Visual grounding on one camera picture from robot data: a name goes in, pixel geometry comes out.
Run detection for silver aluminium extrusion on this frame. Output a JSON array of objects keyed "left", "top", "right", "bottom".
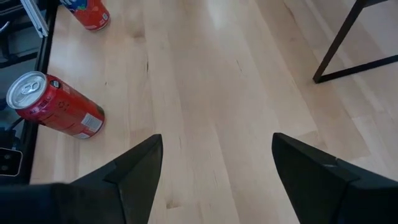
[{"left": 20, "top": 0, "right": 50, "bottom": 39}]

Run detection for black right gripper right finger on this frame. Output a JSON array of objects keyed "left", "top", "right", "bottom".
[{"left": 271, "top": 132, "right": 398, "bottom": 224}]

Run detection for wooden shelf black metal frame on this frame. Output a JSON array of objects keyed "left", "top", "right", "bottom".
[{"left": 312, "top": 0, "right": 398, "bottom": 84}]

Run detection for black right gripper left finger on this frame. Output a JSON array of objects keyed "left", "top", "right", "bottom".
[{"left": 0, "top": 133, "right": 164, "bottom": 224}]

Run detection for black aluminium table frame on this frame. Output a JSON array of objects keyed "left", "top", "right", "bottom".
[{"left": 0, "top": 0, "right": 60, "bottom": 185}]

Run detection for red Fanta can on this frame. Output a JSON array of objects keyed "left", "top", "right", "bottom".
[{"left": 60, "top": 0, "right": 111, "bottom": 32}]

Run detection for red can black graphic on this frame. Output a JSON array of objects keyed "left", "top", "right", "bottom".
[{"left": 6, "top": 70, "right": 106, "bottom": 140}]

